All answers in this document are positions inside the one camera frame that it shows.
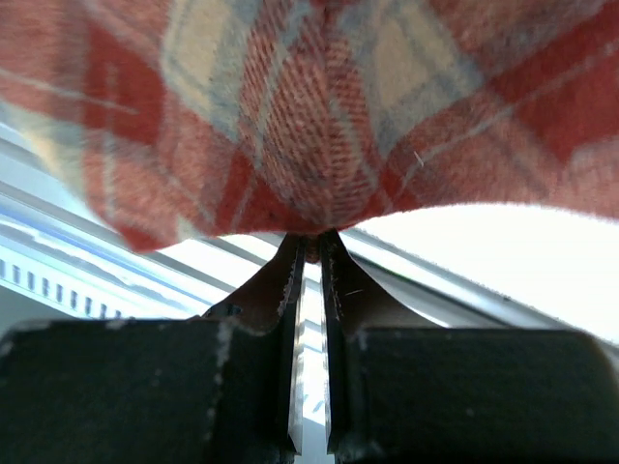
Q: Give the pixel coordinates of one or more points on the red plaid cloth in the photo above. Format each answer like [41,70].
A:
[178,119]

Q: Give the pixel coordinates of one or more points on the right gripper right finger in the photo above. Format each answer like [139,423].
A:
[404,390]

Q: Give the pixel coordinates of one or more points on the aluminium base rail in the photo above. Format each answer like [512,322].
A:
[44,224]

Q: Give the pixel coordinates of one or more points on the white slotted cable duct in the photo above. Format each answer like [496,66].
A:
[62,292]

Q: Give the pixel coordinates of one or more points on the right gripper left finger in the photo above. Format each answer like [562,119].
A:
[212,389]

